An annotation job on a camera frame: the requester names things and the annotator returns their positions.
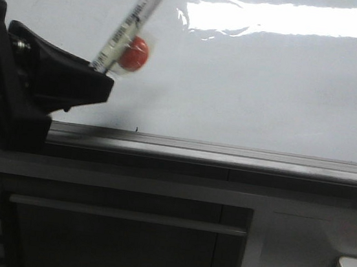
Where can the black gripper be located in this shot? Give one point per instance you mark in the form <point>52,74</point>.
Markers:
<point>53,78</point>

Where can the red round magnet with tape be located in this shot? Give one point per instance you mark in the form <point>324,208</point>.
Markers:
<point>135,56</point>

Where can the white whiteboard marker pen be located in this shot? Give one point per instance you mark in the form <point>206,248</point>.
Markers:
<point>124,35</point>

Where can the white glossy whiteboard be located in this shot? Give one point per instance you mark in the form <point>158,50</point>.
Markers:
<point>276,75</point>

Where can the dark cabinet with rail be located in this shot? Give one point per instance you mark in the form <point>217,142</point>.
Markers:
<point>46,223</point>

